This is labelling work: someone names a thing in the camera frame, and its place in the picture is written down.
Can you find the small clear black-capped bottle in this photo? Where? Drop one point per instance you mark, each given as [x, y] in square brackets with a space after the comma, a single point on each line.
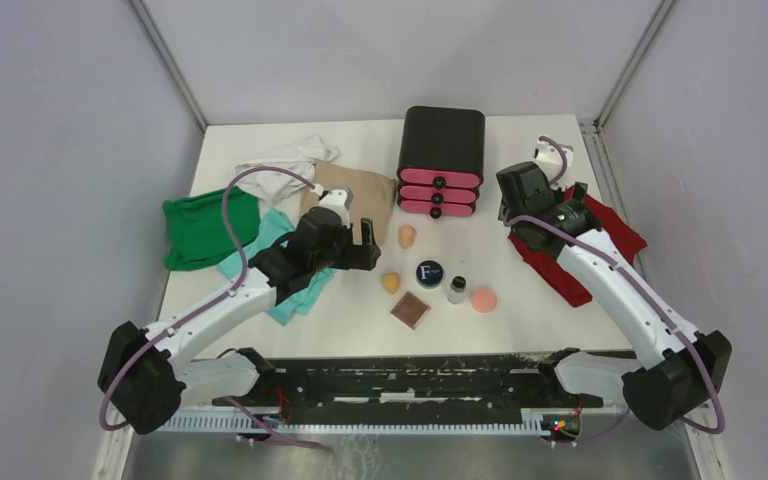
[457, 290]

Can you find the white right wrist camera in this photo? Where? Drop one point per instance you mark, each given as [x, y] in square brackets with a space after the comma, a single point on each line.
[547, 157]

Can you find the pink bottom drawer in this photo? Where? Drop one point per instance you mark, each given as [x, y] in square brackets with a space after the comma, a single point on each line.
[435, 211]

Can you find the peach gourd makeup sponge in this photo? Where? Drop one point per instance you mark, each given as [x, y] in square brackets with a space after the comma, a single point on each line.
[406, 236]

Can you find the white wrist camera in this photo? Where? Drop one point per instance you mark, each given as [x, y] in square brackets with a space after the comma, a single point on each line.
[547, 157]
[336, 199]

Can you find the orange teardrop makeup sponge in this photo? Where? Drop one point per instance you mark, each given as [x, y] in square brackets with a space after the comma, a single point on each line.
[391, 282]

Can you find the dark blue round jar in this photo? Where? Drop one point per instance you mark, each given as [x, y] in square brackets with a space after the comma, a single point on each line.
[429, 274]

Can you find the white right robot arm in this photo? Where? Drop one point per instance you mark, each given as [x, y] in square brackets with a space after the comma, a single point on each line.
[677, 370]

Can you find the white crumpled cloth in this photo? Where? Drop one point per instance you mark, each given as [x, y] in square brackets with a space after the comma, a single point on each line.
[292, 166]

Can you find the beige folded cloth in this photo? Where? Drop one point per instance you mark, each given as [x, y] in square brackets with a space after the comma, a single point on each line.
[373, 196]

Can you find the teal cloth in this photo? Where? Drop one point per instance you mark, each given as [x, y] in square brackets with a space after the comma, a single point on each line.
[274, 223]

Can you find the black pink drawer organizer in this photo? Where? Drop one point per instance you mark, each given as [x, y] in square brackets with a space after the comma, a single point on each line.
[441, 138]

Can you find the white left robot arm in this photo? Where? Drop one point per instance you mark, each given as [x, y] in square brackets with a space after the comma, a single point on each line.
[148, 373]

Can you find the red cloth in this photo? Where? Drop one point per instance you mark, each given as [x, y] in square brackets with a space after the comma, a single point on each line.
[628, 242]

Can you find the pink top drawer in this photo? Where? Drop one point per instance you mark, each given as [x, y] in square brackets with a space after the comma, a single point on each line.
[440, 178]

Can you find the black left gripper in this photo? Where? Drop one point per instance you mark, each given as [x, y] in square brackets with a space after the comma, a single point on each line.
[358, 256]

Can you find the white slotted cable duct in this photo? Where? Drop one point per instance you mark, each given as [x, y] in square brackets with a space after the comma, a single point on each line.
[231, 420]

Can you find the pink round powder puff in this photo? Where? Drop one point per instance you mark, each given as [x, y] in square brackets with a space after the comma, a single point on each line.
[483, 300]

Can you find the brown square eyeshadow compact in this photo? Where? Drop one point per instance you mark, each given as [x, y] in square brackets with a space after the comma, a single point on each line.
[410, 310]

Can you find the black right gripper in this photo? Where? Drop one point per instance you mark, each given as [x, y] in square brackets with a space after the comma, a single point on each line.
[580, 191]

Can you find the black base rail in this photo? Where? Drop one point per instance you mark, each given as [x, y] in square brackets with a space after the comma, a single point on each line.
[455, 389]

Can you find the green cloth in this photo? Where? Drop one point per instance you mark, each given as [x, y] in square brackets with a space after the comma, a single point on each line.
[196, 232]

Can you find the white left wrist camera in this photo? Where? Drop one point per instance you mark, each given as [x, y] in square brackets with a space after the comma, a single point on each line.
[336, 199]

